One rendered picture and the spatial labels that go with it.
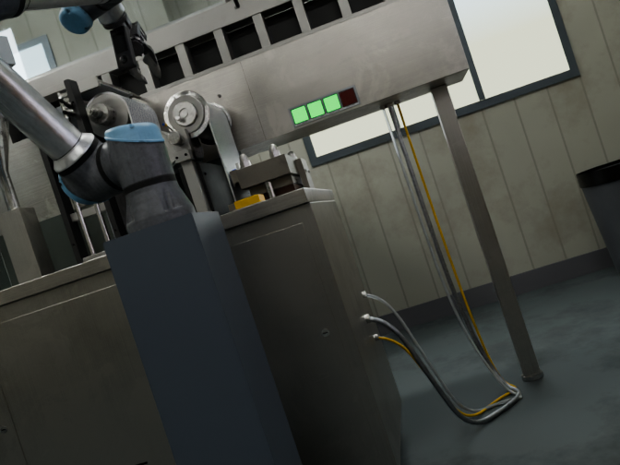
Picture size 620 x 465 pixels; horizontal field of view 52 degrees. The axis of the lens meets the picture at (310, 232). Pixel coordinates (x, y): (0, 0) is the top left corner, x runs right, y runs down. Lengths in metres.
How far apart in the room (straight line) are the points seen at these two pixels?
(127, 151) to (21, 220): 1.01
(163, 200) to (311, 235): 0.47
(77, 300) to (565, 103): 3.13
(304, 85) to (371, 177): 1.78
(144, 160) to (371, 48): 1.14
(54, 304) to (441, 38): 1.50
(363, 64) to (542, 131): 2.03
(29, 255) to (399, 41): 1.46
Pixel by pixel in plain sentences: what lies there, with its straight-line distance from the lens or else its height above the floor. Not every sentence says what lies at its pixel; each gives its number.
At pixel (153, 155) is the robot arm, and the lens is 1.37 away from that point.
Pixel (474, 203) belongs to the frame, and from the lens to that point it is 2.40.
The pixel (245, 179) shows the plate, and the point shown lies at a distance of 1.92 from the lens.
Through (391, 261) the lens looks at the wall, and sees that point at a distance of 4.00.
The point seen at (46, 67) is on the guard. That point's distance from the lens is 2.65.
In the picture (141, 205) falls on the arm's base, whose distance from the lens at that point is 1.35.
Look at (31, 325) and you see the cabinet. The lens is 1.97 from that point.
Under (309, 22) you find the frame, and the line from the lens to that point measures 2.38.
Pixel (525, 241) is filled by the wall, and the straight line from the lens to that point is 4.07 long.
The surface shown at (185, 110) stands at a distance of 2.01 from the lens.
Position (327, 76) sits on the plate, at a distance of 2.28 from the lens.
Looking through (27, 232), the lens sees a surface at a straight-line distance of 2.33.
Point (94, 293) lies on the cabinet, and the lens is 1.86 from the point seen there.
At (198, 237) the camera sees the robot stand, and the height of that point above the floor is 0.85.
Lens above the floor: 0.80
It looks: level
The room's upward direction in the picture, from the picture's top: 18 degrees counter-clockwise
